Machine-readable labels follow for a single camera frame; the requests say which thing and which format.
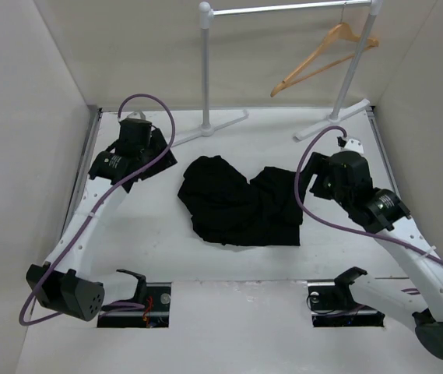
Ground black trousers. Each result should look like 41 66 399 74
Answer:
178 156 303 246

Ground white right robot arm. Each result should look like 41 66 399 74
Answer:
294 150 443 360

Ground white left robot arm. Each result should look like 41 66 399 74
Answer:
26 118 177 321

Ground wooden clothes hanger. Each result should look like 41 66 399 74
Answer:
269 7 380 98

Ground white clothes rack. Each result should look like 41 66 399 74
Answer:
174 1 382 146

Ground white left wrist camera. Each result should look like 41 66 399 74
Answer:
126 111 146 120

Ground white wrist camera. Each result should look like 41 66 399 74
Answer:
126 111 146 120
337 136 364 155

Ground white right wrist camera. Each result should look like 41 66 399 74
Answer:
337 136 364 155

